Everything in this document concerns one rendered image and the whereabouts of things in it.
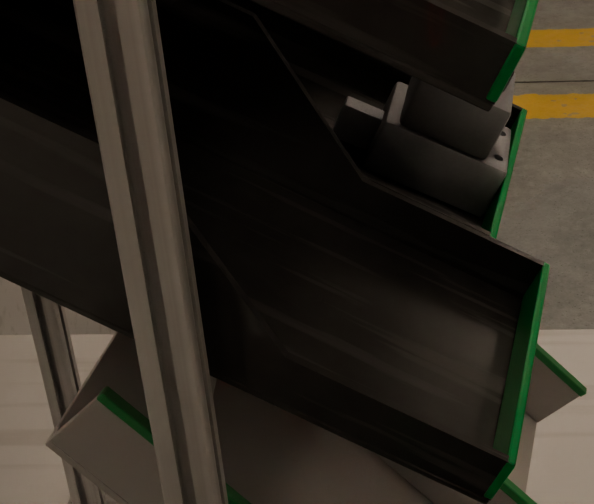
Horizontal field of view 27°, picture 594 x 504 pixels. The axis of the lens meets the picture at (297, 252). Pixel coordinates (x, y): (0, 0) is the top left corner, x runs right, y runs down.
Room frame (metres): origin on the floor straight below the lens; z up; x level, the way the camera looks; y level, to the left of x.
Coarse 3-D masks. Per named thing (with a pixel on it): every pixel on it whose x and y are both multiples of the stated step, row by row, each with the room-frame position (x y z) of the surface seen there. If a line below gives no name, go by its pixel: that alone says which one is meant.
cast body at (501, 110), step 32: (416, 96) 0.53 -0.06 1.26; (448, 96) 0.52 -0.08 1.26; (512, 96) 0.53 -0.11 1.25; (352, 128) 0.55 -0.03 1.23; (384, 128) 0.53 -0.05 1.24; (416, 128) 0.53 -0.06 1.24; (448, 128) 0.52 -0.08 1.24; (480, 128) 0.52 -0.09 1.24; (384, 160) 0.53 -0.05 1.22; (416, 160) 0.53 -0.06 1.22; (448, 160) 0.52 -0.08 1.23; (480, 160) 0.52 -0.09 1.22; (448, 192) 0.53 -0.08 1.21; (480, 192) 0.52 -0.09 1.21
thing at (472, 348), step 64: (0, 0) 0.52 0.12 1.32; (64, 0) 0.51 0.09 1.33; (192, 0) 0.50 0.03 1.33; (0, 64) 0.52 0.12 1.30; (64, 64) 0.52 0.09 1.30; (192, 64) 0.50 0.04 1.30; (256, 64) 0.49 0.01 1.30; (0, 128) 0.38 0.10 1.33; (64, 128) 0.38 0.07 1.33; (192, 128) 0.50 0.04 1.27; (256, 128) 0.49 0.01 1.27; (320, 128) 0.48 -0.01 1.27; (0, 192) 0.38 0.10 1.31; (64, 192) 0.38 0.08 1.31; (192, 192) 0.46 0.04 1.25; (256, 192) 0.48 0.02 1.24; (320, 192) 0.48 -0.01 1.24; (384, 192) 0.47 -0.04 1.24; (0, 256) 0.39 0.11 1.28; (64, 256) 0.38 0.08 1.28; (256, 256) 0.43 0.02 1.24; (320, 256) 0.45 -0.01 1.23; (384, 256) 0.46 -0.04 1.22; (448, 256) 0.46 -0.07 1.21; (512, 256) 0.46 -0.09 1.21; (128, 320) 0.37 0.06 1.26; (256, 320) 0.36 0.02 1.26; (320, 320) 0.41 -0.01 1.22; (384, 320) 0.42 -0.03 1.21; (448, 320) 0.43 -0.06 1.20; (512, 320) 0.44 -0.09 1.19; (256, 384) 0.36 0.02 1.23; (320, 384) 0.35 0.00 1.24; (384, 384) 0.38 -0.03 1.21; (448, 384) 0.39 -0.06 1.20; (512, 384) 0.38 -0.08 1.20; (384, 448) 0.34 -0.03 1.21; (448, 448) 0.34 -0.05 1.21; (512, 448) 0.34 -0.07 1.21
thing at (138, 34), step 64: (128, 0) 0.34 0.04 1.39; (128, 64) 0.34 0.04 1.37; (128, 128) 0.34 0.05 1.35; (128, 192) 0.34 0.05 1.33; (128, 256) 0.34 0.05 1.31; (192, 256) 0.35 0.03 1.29; (64, 320) 0.69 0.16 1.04; (192, 320) 0.34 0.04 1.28; (64, 384) 0.68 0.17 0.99; (192, 384) 0.33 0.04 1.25; (192, 448) 0.34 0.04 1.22
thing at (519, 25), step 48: (288, 0) 0.35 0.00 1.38; (336, 0) 0.35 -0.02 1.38; (384, 0) 0.34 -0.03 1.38; (432, 0) 0.34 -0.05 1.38; (480, 0) 0.40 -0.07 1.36; (528, 0) 0.36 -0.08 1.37; (384, 48) 0.34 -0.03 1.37; (432, 48) 0.34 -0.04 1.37; (480, 48) 0.33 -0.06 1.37; (480, 96) 0.33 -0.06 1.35
